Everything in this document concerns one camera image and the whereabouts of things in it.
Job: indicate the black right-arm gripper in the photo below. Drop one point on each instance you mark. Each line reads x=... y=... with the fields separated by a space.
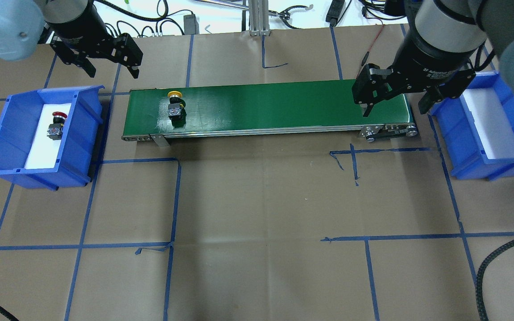
x=431 y=55

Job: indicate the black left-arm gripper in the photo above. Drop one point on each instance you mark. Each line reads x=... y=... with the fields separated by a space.
x=80 y=25

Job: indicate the white foam pad bin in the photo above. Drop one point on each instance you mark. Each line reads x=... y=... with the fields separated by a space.
x=493 y=126
x=44 y=150

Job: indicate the red push button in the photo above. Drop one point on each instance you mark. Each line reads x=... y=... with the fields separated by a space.
x=55 y=129

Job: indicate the blue right storage bin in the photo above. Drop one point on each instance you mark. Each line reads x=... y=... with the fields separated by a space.
x=469 y=160

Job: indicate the aluminium frame post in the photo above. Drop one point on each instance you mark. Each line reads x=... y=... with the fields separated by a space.
x=258 y=18

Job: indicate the white foam pad right bin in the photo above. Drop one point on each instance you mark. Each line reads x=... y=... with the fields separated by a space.
x=493 y=126

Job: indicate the yellow push button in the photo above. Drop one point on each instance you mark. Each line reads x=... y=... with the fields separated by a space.
x=176 y=107

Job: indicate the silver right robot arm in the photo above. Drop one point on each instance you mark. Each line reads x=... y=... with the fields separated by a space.
x=447 y=43

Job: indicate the blue left storage bin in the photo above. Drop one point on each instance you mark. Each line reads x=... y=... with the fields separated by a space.
x=18 y=122

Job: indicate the green conveyor belt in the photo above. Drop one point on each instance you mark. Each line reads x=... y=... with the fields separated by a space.
x=274 y=108

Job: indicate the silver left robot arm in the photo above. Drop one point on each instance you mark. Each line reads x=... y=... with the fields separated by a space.
x=22 y=23

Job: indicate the black power adapter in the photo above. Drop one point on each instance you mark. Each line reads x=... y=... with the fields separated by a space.
x=190 y=24

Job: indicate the blue storage bin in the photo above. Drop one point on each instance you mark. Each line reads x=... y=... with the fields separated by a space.
x=469 y=160
x=18 y=122

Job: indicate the white foam pad left bin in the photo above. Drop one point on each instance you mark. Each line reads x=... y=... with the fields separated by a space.
x=44 y=150

